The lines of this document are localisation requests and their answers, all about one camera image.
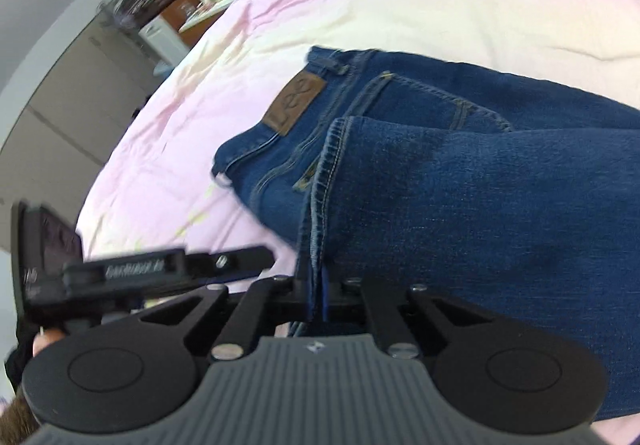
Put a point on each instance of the white plastic bin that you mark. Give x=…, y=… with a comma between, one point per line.
x=162, y=40

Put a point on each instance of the blue denim pants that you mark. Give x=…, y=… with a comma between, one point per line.
x=450, y=205

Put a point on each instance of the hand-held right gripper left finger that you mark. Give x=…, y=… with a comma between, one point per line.
x=250, y=307

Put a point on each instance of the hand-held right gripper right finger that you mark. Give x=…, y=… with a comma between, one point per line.
x=380, y=310

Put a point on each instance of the white-topped brown nightstand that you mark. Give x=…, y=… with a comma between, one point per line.
x=192, y=12

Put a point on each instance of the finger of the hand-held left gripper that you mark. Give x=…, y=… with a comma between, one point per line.
x=235, y=261

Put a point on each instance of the person's left hand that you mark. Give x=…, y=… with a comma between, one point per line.
x=46, y=342

